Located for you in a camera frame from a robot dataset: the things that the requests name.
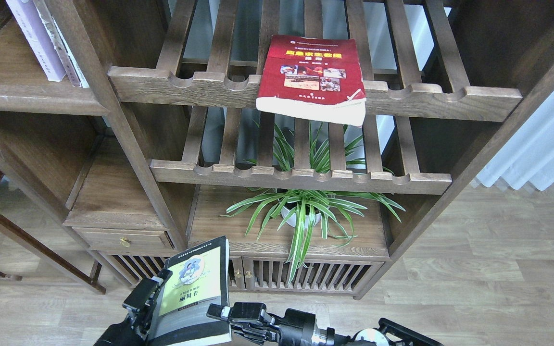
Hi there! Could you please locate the white curtain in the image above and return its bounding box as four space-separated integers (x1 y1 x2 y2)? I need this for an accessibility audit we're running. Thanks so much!
472 92 554 190

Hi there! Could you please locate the worn standing book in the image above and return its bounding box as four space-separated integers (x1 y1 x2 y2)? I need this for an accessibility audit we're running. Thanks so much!
33 0 89 88

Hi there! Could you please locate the white plant pot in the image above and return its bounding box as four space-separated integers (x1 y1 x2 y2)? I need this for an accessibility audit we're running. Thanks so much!
281 202 322 229

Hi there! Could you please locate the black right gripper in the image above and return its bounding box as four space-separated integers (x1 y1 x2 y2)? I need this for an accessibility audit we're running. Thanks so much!
207 303 336 346

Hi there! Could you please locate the green spider plant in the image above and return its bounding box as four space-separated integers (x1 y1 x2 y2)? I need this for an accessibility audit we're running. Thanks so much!
222 123 405 283

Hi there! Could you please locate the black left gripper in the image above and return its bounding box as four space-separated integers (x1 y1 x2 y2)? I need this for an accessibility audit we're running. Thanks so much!
94 269 172 346

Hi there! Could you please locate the red thick book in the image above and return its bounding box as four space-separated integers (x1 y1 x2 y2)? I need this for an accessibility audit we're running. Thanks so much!
255 35 366 127

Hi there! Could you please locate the white lavender book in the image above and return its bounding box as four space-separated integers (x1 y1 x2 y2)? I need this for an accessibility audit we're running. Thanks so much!
6 0 66 82

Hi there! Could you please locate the dark wooden bookshelf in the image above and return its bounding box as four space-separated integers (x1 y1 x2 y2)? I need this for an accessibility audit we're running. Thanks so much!
0 0 554 299

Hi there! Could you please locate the brass drawer knob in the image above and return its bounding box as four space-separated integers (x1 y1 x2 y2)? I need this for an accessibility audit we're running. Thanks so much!
120 237 131 247

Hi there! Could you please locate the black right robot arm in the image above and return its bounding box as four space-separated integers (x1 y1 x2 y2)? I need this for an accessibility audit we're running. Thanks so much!
207 302 441 346

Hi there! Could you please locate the black and green book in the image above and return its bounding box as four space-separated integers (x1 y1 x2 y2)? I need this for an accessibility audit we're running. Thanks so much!
148 236 231 346

